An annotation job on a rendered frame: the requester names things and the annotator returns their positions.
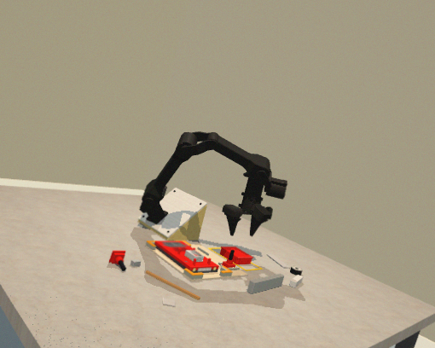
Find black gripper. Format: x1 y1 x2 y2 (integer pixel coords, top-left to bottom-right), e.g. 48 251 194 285
222 190 264 237

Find orange-brown thin bar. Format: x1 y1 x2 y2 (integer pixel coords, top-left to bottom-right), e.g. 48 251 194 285
145 271 200 300

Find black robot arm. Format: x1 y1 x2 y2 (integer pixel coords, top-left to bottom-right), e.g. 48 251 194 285
140 131 287 224

